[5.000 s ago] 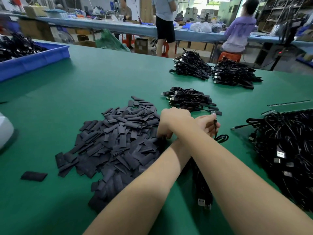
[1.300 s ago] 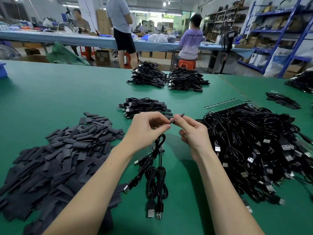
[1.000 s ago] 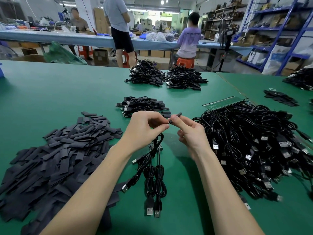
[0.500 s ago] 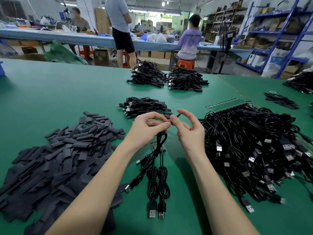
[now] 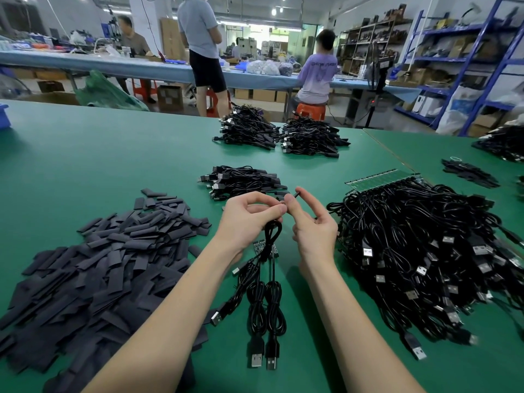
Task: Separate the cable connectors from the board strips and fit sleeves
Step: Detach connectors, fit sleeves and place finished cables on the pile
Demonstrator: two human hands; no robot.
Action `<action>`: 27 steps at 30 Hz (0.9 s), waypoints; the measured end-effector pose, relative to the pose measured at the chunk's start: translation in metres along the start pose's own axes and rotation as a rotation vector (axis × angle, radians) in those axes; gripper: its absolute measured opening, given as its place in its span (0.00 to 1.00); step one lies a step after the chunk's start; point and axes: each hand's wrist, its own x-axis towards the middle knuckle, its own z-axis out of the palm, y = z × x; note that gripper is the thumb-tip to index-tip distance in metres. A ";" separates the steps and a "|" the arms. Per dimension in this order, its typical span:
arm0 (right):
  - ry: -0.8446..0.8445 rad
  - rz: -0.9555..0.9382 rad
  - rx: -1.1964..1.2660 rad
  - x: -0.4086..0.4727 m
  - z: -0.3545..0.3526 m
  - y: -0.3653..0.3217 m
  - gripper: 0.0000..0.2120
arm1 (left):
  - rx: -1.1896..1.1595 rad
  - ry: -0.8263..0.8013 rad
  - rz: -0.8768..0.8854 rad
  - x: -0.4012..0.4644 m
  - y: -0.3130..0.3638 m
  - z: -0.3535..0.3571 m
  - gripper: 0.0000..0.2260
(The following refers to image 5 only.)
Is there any person's right hand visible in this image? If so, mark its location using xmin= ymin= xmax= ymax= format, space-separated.
xmin=282 ymin=186 xmax=339 ymax=271

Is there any person's left hand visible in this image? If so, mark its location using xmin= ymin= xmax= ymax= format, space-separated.
xmin=211 ymin=191 xmax=289 ymax=260

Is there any heap of finished black cables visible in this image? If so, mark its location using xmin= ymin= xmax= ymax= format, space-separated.
xmin=199 ymin=165 xmax=289 ymax=201

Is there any joined bunch of black cables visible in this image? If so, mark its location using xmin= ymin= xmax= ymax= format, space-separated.
xmin=207 ymin=221 xmax=289 ymax=372

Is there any bundle of black cables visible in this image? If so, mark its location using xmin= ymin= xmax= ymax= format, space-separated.
xmin=278 ymin=117 xmax=350 ymax=159
xmin=213 ymin=104 xmax=282 ymax=151

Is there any large pile of black cables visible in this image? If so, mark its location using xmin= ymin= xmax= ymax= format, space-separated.
xmin=327 ymin=174 xmax=524 ymax=361

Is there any pile of black sleeve strips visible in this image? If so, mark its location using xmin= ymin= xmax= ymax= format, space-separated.
xmin=0 ymin=189 xmax=212 ymax=393

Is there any small bundle of cables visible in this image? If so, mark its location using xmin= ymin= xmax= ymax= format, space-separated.
xmin=441 ymin=157 xmax=501 ymax=189

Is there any huge heap of black cables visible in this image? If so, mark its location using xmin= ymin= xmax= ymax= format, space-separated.
xmin=472 ymin=122 xmax=524 ymax=163

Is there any person's left forearm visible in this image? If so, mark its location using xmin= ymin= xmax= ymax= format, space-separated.
xmin=106 ymin=243 xmax=242 ymax=393

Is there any person's right forearm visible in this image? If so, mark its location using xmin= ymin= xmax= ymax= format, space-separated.
xmin=307 ymin=258 xmax=427 ymax=393

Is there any orange plastic stool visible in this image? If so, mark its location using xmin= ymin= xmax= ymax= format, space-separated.
xmin=295 ymin=103 xmax=327 ymax=122

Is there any small upright cardboard box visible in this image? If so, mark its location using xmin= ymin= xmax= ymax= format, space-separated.
xmin=157 ymin=85 xmax=184 ymax=111

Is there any black tripod stand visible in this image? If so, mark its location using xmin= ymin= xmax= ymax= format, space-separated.
xmin=348 ymin=40 xmax=394 ymax=129

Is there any white plastic bag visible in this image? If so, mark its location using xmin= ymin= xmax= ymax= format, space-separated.
xmin=436 ymin=86 xmax=484 ymax=134

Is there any green plastic bag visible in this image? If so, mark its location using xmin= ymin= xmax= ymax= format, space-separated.
xmin=75 ymin=71 xmax=150 ymax=111

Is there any dark storage shelf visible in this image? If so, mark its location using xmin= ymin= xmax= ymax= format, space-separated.
xmin=338 ymin=5 xmax=410 ymax=76

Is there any long blue work table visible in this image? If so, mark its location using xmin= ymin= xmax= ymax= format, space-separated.
xmin=0 ymin=50 xmax=422 ymax=99

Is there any open cardboard box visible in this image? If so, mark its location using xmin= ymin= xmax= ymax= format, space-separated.
xmin=16 ymin=91 xmax=80 ymax=105

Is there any blue metal shelving rack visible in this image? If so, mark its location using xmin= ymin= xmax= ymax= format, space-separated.
xmin=395 ymin=0 xmax=524 ymax=138

